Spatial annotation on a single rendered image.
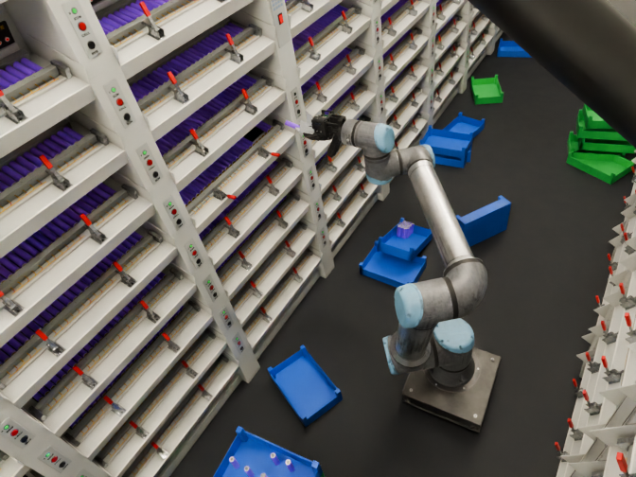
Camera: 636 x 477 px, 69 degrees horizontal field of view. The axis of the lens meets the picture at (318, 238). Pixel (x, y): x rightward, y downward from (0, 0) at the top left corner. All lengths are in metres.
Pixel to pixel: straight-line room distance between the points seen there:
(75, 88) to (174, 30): 0.34
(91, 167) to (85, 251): 0.23
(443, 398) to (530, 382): 0.43
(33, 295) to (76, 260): 0.13
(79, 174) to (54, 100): 0.19
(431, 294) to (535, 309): 1.27
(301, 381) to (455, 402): 0.69
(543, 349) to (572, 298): 0.34
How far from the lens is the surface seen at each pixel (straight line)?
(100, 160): 1.36
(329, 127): 1.66
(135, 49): 1.39
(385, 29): 2.70
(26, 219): 1.28
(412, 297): 1.25
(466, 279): 1.28
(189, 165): 1.56
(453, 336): 1.83
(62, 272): 1.39
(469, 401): 2.02
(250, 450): 1.71
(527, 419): 2.17
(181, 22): 1.49
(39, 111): 1.25
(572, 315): 2.49
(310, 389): 2.20
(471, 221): 2.54
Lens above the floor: 1.94
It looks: 44 degrees down
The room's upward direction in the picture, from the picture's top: 12 degrees counter-clockwise
